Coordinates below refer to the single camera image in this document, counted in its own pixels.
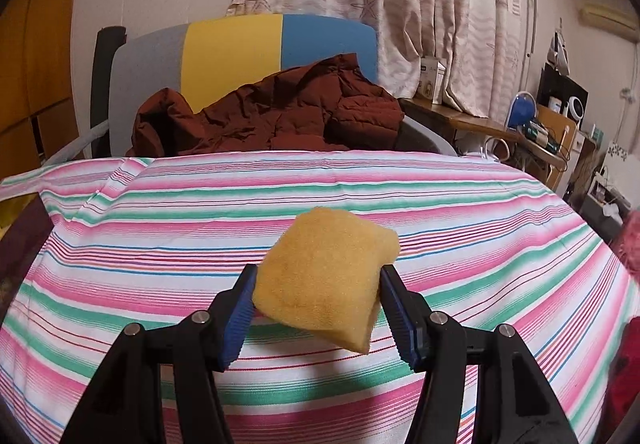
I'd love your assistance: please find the dark red padded jacket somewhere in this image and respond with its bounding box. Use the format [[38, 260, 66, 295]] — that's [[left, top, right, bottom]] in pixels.
[[125, 53, 406, 157]]

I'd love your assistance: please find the large yellow sponge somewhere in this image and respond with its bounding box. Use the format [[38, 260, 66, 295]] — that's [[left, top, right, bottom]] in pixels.
[[251, 208, 401, 355]]

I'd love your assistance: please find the grey yellow blue chair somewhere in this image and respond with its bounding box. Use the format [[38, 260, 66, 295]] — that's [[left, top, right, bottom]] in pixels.
[[47, 13, 458, 165]]

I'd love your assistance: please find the wooden desk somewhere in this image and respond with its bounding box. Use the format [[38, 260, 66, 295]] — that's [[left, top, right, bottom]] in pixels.
[[400, 96, 568, 185]]

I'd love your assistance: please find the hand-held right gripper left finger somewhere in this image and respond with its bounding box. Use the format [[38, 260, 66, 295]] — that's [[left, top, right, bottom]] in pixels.
[[57, 264, 260, 444]]

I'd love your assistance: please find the black speaker box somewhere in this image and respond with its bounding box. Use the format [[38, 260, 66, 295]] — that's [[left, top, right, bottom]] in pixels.
[[537, 64, 590, 125]]

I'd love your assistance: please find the striped pink green tablecloth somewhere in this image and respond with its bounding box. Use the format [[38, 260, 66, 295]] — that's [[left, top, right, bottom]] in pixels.
[[0, 150, 640, 444]]

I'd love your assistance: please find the pink fluffy cloth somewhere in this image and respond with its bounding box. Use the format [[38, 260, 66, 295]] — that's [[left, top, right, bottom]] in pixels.
[[612, 209, 640, 275]]

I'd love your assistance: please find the metal hanger pole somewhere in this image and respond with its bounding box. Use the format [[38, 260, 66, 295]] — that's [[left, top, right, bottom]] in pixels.
[[522, 0, 563, 95]]

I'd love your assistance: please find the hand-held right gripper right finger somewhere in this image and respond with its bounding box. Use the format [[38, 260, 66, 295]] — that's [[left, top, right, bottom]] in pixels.
[[379, 264, 573, 444]]

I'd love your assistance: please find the person's red clothing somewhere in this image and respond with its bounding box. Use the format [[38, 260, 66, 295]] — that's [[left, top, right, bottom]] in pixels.
[[602, 314, 640, 444]]

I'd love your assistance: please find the white carton box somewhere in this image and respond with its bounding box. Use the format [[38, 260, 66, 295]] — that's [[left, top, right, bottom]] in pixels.
[[419, 55, 448, 105]]

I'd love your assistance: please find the beige air conditioner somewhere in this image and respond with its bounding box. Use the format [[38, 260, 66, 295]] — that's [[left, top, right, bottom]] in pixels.
[[580, 3, 640, 41]]

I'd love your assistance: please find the steam iron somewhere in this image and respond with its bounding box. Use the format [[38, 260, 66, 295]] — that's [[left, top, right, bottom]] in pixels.
[[546, 31, 571, 75]]

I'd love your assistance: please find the orange wooden wardrobe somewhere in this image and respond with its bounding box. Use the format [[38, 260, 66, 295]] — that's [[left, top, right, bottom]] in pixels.
[[0, 0, 96, 165]]

